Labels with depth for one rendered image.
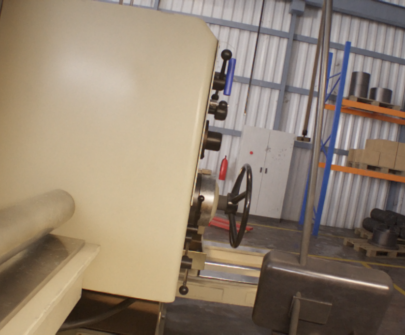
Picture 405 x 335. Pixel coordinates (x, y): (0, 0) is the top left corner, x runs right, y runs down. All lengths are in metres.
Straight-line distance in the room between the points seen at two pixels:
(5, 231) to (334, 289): 0.76
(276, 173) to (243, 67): 2.69
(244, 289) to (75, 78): 1.68
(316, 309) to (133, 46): 0.87
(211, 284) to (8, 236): 1.74
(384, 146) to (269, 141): 2.56
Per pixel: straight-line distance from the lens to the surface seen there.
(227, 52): 1.12
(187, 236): 1.59
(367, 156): 8.61
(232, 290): 2.36
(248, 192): 1.46
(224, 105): 1.26
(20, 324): 0.70
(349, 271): 1.01
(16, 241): 0.78
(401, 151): 9.00
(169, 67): 1.08
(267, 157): 8.55
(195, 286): 2.33
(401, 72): 10.67
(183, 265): 1.27
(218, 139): 1.32
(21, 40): 1.20
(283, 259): 0.99
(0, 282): 0.81
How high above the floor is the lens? 1.55
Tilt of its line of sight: 3 degrees down
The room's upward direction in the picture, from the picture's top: 10 degrees clockwise
